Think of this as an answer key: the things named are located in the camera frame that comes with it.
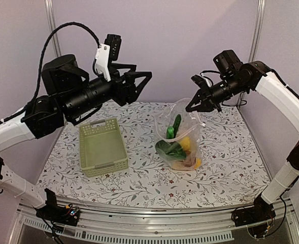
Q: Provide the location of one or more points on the brown kiwi toy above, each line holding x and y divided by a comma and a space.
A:
190, 162

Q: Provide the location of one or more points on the green yellow mango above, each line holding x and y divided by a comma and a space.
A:
196, 163

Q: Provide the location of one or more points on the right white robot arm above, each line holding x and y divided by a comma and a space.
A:
257, 77

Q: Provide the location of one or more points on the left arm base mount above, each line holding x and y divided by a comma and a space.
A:
67, 215

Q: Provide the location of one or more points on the floral table mat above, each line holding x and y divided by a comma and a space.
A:
232, 172

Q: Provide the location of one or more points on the green cucumber toy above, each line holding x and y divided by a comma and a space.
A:
173, 130

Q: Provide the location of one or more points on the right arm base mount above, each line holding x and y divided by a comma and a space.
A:
260, 211

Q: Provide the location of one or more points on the aluminium frame post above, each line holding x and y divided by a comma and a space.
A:
52, 26
257, 29

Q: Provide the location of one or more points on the clear zip top bag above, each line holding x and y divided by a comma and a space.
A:
190, 126

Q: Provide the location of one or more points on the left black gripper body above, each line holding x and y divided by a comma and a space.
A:
121, 95

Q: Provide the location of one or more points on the aluminium front rail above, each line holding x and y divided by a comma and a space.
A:
106, 223

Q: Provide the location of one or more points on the bok choy toy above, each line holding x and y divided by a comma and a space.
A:
170, 151

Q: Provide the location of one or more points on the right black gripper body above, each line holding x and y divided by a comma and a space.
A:
216, 96

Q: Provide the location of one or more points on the right aluminium frame post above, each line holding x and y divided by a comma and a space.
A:
257, 29

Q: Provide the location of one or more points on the green plastic basket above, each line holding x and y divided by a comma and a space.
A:
101, 147

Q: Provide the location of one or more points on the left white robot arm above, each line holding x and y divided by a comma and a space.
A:
71, 97

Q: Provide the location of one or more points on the yellow lemon toy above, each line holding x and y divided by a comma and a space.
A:
186, 144

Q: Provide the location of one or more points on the left aluminium frame post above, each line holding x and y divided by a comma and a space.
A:
52, 26

